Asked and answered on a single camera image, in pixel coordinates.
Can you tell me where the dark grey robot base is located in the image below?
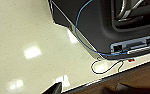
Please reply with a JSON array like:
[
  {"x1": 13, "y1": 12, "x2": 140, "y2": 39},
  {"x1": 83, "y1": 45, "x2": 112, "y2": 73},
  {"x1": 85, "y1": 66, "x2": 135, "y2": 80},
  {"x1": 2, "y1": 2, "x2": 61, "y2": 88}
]
[{"x1": 48, "y1": 0, "x2": 150, "y2": 61}]

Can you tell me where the small red tag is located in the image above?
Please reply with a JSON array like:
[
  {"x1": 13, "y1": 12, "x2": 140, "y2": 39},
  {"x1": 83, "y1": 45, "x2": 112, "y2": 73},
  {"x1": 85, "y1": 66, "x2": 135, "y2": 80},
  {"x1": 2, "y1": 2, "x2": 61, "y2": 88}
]
[{"x1": 127, "y1": 58, "x2": 136, "y2": 64}]

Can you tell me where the shiny metal base fitting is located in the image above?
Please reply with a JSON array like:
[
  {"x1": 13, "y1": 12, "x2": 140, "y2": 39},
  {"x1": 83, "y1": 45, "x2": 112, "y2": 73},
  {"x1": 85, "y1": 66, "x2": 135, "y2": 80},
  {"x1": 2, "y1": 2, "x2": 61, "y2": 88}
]
[{"x1": 114, "y1": 0, "x2": 149, "y2": 22}]

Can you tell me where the thin blue cable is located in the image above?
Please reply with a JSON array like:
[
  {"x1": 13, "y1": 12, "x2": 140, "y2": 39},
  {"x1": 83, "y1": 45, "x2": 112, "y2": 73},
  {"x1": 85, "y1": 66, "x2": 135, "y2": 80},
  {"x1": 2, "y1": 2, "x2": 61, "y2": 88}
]
[{"x1": 73, "y1": 0, "x2": 150, "y2": 58}]

